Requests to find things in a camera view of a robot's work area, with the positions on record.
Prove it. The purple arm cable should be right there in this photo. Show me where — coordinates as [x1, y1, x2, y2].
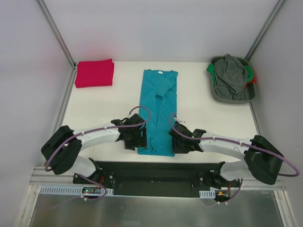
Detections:
[44, 105, 152, 172]
[169, 113, 300, 177]

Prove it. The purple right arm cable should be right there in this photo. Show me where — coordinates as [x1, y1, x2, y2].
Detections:
[169, 113, 300, 177]

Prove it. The folded magenta t-shirt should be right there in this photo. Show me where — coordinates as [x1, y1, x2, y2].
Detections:
[75, 59, 115, 88]

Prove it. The green t-shirt in bin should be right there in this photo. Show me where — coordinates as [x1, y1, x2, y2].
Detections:
[206, 63, 216, 87]

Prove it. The grey plastic laundry bin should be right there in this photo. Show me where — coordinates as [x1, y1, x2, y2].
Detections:
[210, 56, 255, 105]

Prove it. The teal t-shirt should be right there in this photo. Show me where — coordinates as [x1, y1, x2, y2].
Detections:
[138, 70, 178, 157]

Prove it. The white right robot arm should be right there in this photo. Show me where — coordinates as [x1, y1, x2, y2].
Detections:
[169, 122, 283, 189]

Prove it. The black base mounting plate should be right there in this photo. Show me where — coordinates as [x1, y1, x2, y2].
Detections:
[71, 158, 242, 197]

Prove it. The white slotted cable duct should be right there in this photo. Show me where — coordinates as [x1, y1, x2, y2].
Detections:
[40, 185, 114, 196]

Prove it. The right aluminium frame post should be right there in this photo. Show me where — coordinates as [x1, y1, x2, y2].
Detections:
[245, 0, 287, 61]

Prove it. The left aluminium frame post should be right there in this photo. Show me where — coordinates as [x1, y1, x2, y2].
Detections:
[35, 0, 77, 69]

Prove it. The grey t-shirt in bin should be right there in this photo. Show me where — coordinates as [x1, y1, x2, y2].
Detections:
[214, 54, 248, 100]

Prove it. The aluminium frame post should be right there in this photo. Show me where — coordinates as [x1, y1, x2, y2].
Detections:
[35, 0, 77, 69]
[245, 0, 287, 61]

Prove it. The aluminium front rail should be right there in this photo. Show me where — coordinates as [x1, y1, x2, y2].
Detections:
[29, 166, 74, 185]

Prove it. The red t-shirt in bin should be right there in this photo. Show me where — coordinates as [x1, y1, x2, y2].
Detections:
[243, 65, 256, 88]

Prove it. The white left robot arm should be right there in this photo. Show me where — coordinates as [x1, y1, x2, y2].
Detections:
[41, 113, 147, 184]

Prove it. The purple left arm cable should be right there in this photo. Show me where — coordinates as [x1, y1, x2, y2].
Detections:
[44, 105, 152, 172]

